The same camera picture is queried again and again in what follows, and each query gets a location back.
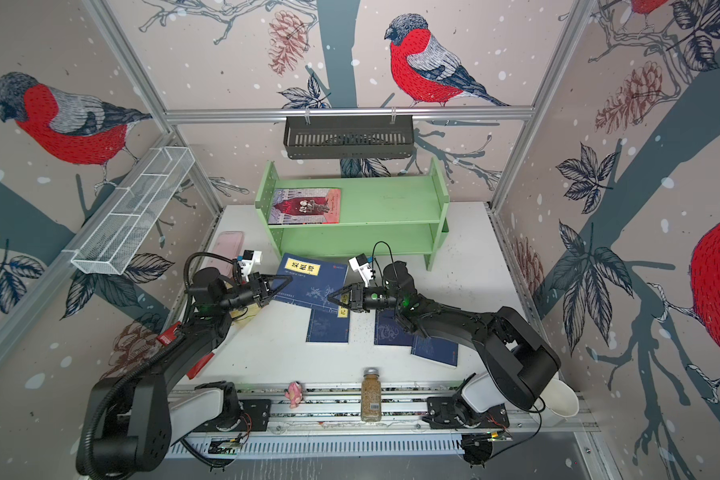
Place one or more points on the pink small toy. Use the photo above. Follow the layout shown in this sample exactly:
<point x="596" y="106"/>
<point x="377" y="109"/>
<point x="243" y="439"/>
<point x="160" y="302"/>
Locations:
<point x="294" y="394"/>

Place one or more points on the green wooden shelf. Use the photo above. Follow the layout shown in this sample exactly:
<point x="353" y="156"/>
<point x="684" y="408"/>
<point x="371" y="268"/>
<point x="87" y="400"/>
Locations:
<point x="406" y="212"/>

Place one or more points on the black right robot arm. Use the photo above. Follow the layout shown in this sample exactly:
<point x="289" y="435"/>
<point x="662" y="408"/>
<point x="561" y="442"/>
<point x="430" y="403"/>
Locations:
<point x="519" y="363"/>

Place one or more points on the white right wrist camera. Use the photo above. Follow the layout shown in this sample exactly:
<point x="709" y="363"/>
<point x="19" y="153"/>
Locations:
<point x="363" y="266"/>

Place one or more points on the blue book yellow label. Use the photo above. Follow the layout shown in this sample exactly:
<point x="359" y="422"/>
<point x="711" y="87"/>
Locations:
<point x="311" y="282"/>

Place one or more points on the leftmost blue book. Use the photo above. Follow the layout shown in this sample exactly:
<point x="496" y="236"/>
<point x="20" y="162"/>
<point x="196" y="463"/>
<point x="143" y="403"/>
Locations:
<point x="327" y="327"/>

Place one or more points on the black hanging basket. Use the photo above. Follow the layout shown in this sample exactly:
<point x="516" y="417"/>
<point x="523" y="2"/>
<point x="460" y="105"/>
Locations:
<point x="349" y="137"/>

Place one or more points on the white wire mesh basket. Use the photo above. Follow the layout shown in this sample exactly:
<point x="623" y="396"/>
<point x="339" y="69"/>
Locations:
<point x="116" y="239"/>

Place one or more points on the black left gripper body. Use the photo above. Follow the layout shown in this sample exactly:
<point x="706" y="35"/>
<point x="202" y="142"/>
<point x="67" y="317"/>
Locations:
<point x="251" y="294"/>

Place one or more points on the rightmost blue book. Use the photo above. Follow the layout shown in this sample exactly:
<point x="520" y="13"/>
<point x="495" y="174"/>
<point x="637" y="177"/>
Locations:
<point x="437" y="350"/>

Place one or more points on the white cup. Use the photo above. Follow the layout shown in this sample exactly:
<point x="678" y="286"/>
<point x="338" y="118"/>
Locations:
<point x="560" y="400"/>

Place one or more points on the aluminium rail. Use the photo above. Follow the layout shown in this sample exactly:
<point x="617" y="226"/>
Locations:
<point x="335" y="408"/>

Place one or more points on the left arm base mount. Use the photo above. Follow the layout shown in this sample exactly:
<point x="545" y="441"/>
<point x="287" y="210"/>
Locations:
<point x="221" y="409"/>

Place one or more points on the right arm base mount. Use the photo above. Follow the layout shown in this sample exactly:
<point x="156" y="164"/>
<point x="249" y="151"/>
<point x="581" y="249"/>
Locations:
<point x="477" y="403"/>

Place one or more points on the pink case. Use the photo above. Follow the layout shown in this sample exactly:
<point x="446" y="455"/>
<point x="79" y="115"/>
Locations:
<point x="229" y="245"/>

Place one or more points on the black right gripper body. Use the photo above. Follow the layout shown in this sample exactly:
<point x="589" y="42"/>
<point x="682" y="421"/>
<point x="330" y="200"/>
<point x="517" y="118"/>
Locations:
<point x="374" y="299"/>

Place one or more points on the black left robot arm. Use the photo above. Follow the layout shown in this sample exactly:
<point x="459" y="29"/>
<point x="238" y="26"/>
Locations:
<point x="130" y="423"/>

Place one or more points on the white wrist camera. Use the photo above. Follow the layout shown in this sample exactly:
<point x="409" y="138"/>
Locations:
<point x="363" y="266"/>
<point x="245" y="264"/>

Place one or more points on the spice jar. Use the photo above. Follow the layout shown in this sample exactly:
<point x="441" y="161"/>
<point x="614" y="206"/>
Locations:
<point x="371" y="397"/>

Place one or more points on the pink Hamlet book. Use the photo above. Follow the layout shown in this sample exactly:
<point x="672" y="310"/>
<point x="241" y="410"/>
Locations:
<point x="305" y="206"/>

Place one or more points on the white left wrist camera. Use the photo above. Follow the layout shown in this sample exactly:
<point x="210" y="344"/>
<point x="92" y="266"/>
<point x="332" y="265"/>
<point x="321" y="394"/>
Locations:
<point x="245" y="264"/>

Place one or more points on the red snack bag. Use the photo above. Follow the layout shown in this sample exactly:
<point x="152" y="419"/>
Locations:
<point x="240" y="320"/>

